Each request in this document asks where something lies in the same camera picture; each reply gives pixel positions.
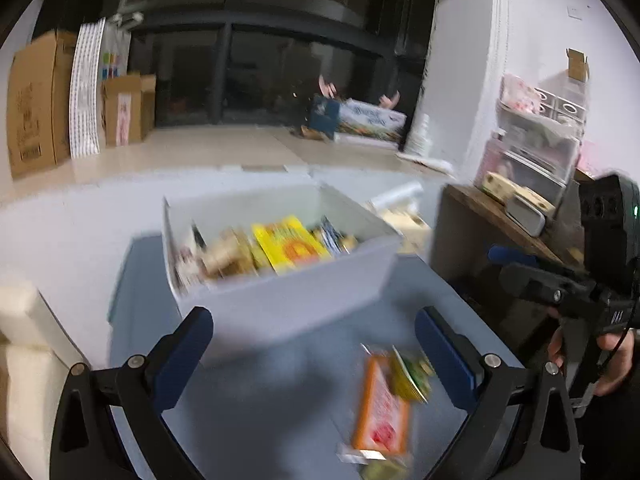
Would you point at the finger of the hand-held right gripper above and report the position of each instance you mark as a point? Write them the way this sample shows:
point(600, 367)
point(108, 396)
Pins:
point(505, 254)
point(540, 285)

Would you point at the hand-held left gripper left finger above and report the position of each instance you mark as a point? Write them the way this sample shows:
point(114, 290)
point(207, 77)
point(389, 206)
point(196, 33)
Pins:
point(182, 360)

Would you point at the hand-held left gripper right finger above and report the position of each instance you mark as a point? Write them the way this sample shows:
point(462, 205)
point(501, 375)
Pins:
point(445, 360)

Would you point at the green snack packet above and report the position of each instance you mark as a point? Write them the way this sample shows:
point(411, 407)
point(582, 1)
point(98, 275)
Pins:
point(412, 375)

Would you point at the orange snack packet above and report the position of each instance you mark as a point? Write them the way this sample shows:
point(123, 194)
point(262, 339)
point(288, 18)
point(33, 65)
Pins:
point(382, 405)

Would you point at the white barcode snack packet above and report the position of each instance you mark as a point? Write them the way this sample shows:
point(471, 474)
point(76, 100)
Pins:
point(187, 260)

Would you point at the tan snack packet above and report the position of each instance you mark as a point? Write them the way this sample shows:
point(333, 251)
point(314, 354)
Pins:
point(230, 255)

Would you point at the pale round snack packet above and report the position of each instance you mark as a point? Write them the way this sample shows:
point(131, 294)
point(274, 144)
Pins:
point(387, 470)

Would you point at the white storage box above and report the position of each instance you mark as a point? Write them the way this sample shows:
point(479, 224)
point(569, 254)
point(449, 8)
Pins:
point(300, 300)

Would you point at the yellow snack packet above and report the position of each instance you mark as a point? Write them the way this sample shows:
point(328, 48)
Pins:
point(290, 245)

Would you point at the blue and white snack packet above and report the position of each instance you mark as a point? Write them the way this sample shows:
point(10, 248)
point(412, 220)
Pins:
point(336, 240)

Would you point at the person's right hand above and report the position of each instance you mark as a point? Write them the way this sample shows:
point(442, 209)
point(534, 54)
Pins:
point(625, 355)

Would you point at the grey and white speaker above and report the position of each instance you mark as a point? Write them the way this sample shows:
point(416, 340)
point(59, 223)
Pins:
point(525, 215)

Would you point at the clear plastic container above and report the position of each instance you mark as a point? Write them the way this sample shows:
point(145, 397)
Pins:
point(569, 215)

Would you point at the wooden side table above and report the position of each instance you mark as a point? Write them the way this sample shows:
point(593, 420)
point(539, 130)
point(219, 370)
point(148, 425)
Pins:
point(470, 220)

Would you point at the clear plastic drawer unit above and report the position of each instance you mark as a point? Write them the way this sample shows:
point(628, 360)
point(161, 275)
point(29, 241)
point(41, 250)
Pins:
point(535, 145)

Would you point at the white bottle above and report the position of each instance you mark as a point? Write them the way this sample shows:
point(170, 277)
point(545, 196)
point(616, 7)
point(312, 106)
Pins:
point(419, 135)

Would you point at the cream sofa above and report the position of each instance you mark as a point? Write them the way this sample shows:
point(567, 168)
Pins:
point(30, 360)

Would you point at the pink floral cloth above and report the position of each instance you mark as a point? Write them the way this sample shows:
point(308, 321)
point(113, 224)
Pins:
point(520, 92)

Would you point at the tiny cardboard box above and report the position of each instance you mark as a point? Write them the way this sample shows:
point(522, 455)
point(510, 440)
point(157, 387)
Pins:
point(577, 65)

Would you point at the printed gift box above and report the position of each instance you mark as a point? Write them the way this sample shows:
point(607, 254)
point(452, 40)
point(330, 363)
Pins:
point(370, 120)

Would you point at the pink ear ornament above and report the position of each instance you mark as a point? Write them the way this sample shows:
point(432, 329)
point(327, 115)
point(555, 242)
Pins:
point(327, 87)
point(390, 99)

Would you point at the brown paper scrap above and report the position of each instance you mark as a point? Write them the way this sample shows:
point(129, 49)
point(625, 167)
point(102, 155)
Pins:
point(315, 133)

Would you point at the small cardboard box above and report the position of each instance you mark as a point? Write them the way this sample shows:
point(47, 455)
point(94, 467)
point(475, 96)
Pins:
point(125, 110)

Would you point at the dotted paper bag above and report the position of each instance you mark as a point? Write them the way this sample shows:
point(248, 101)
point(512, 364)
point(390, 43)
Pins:
point(86, 90)

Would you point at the large cardboard box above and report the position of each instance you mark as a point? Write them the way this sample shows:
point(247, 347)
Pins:
point(35, 105)

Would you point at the white paper bag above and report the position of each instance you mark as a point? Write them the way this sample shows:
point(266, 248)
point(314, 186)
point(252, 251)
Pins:
point(117, 50)

